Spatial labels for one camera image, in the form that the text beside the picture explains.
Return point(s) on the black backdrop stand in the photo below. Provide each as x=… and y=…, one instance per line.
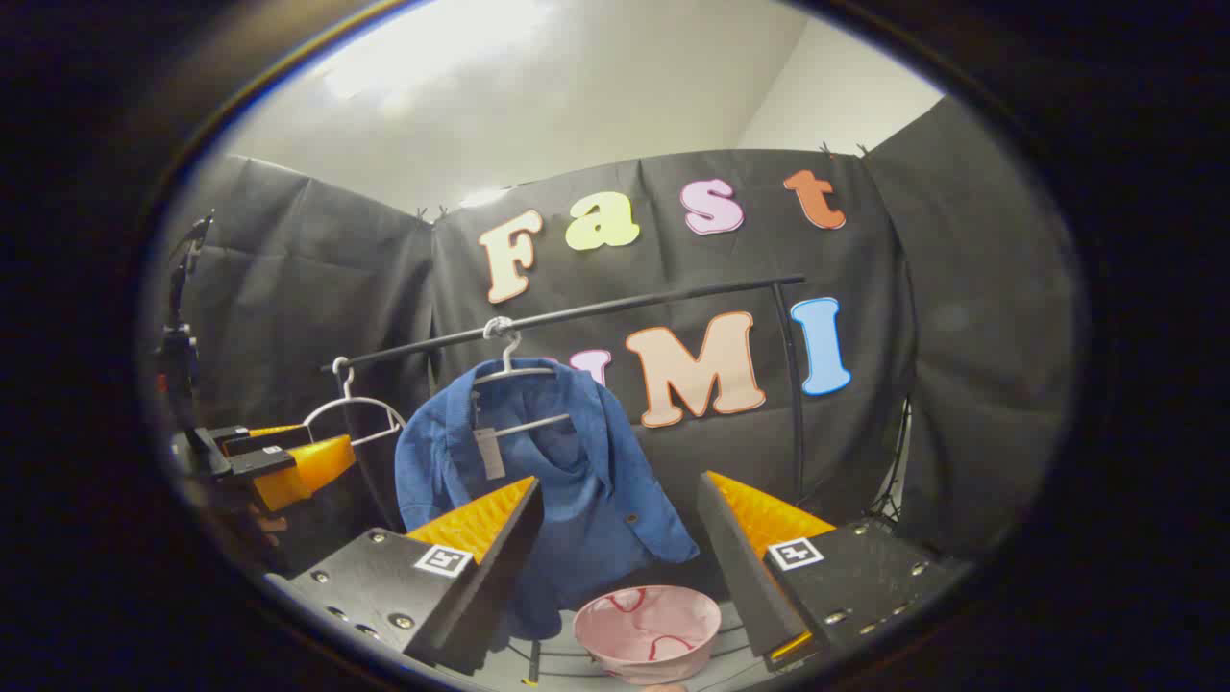
x=896, y=461

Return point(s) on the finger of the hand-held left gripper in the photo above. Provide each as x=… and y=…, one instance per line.
x=307, y=471
x=269, y=438

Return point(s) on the white plastic hanger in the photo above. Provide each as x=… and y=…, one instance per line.
x=352, y=400

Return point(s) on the black clothes rack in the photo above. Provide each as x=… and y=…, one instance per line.
x=577, y=314

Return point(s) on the white hanger with clear hook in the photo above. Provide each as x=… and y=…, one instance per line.
x=506, y=360

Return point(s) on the pink laundry hamper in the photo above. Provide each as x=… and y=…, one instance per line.
x=615, y=625

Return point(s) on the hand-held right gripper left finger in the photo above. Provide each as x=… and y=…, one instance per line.
x=500, y=567

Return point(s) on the black bar with yellow tip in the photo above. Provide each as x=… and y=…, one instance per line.
x=531, y=663

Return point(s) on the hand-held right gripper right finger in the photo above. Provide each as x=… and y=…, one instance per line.
x=735, y=567

